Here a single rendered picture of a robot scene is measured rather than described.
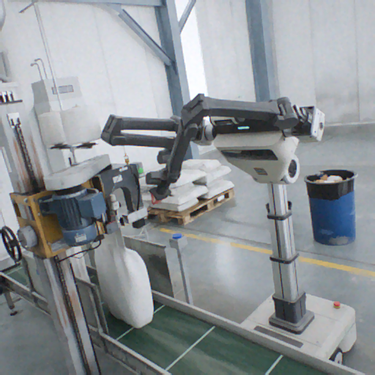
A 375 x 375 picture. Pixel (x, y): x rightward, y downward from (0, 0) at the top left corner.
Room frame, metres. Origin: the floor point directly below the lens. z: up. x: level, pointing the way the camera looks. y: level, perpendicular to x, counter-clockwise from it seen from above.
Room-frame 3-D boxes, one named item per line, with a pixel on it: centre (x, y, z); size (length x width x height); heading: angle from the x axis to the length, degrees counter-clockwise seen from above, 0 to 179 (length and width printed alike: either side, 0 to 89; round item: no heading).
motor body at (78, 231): (1.61, 0.51, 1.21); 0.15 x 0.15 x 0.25
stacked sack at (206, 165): (5.42, -0.28, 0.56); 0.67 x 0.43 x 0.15; 44
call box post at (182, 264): (2.05, 0.09, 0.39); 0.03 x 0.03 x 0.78; 44
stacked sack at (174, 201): (4.82, 0.01, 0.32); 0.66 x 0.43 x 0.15; 136
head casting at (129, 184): (2.06, 0.43, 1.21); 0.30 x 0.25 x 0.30; 44
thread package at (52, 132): (1.90, 0.59, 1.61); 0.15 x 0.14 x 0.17; 44
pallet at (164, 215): (5.18, -0.05, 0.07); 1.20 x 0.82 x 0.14; 136
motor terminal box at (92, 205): (1.57, 0.41, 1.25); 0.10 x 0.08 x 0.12; 159
